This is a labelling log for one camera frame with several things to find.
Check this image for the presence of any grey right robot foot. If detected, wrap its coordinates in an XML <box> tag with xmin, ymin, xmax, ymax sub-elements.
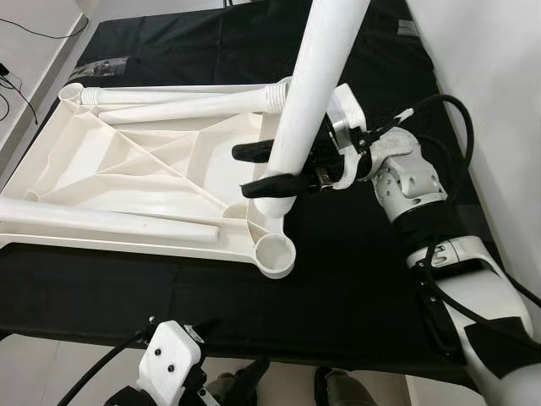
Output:
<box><xmin>316</xmin><ymin>365</ymin><xmax>378</xmax><ymax>406</ymax></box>

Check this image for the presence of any white plastic children tabletop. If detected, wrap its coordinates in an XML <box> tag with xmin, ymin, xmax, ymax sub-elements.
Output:
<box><xmin>0</xmin><ymin>78</ymin><xmax>298</xmax><ymax>280</ymax></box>

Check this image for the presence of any grey left robot foot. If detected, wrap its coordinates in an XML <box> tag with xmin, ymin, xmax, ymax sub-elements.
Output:
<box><xmin>205</xmin><ymin>374</ymin><xmax>240</xmax><ymax>406</ymax></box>

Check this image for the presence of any clear plastic tape strip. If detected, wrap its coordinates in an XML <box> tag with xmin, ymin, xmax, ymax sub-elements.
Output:
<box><xmin>85</xmin><ymin>56</ymin><xmax>132</xmax><ymax>79</ymax></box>

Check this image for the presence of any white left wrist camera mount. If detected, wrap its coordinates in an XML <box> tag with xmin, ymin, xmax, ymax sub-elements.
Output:
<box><xmin>138</xmin><ymin>320</ymin><xmax>204</xmax><ymax>398</ymax></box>

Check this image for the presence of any black wall cable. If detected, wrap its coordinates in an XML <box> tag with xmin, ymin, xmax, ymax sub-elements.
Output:
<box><xmin>0</xmin><ymin>15</ymin><xmax>90</xmax><ymax>128</ymax></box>

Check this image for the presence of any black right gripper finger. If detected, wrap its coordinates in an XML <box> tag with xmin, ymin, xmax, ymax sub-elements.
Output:
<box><xmin>241</xmin><ymin>172</ymin><xmax>320</xmax><ymax>200</ymax></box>
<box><xmin>232</xmin><ymin>141</ymin><xmax>274</xmax><ymax>164</ymax></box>

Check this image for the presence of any grey robot foot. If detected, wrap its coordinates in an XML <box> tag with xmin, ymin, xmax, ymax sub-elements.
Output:
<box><xmin>205</xmin><ymin>374</ymin><xmax>240</xmax><ymax>406</ymax></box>
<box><xmin>316</xmin><ymin>365</ymin><xmax>378</xmax><ymax>406</ymax></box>

